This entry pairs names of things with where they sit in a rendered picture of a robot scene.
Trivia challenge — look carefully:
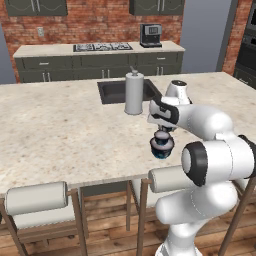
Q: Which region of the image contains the dark green base cupboard run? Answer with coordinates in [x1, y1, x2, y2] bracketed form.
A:
[13, 41, 186, 84]

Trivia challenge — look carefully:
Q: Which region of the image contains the large blue yogurt container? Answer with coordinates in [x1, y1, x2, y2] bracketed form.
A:
[149, 136, 175, 160]

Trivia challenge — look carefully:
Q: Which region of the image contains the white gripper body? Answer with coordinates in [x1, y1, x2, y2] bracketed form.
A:
[147, 99, 174, 128]

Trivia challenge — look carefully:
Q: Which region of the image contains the wooden stool with white cushion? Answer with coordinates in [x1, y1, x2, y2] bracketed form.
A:
[0, 180, 90, 256]
[125, 165, 256, 256]

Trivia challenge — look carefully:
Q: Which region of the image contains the dark sink basin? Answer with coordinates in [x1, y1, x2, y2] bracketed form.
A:
[96, 78, 164, 105]

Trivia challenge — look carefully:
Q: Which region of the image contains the black gas hob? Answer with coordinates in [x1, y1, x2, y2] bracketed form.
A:
[72, 42, 134, 53]

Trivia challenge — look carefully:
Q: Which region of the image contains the black built-in oven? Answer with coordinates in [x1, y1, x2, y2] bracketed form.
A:
[232, 0, 256, 90]

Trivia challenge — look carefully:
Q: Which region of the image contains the black coffee machine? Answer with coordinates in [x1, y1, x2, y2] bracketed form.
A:
[139, 23, 164, 49]

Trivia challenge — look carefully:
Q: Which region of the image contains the dark green wall cupboard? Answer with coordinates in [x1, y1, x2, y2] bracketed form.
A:
[3, 0, 69, 17]
[128, 0, 186, 17]

